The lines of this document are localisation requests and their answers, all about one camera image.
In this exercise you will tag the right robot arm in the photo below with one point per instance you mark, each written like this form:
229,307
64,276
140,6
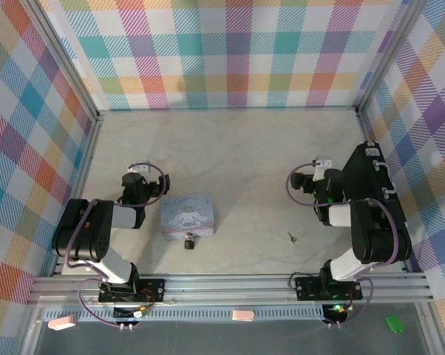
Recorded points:
377,236

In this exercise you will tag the small green plastic piece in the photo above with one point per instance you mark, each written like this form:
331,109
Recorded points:
395,323

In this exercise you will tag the aluminium mounting rail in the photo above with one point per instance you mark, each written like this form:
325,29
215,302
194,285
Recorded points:
226,286

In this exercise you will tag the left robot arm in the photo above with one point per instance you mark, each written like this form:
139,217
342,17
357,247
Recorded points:
82,229

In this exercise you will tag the small silver key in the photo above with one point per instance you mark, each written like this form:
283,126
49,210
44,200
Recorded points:
292,237

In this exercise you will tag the black hard carrying case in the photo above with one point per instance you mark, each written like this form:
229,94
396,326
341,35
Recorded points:
366,174

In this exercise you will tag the pink block at left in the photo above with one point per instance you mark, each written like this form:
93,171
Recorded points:
61,322

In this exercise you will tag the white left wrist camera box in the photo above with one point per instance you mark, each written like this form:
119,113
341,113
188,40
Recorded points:
140,167

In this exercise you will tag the aluminium frame post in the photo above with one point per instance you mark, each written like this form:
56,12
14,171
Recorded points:
70,63
389,55

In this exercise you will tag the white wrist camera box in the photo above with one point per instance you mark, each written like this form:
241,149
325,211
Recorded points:
322,164
140,167

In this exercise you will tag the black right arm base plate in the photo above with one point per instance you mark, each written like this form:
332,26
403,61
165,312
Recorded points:
307,288

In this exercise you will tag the small black controller board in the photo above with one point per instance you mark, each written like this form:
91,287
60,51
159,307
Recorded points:
132,313
337,312

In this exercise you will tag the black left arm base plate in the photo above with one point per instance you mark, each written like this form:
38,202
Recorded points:
152,288

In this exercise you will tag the small black padlock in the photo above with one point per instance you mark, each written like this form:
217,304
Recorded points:
189,243

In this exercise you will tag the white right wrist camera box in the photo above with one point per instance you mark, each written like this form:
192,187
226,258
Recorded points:
322,164

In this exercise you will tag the pastel cartoon tin box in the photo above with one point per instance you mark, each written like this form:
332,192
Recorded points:
187,216

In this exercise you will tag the pink eraser block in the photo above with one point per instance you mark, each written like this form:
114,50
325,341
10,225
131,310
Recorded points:
243,316

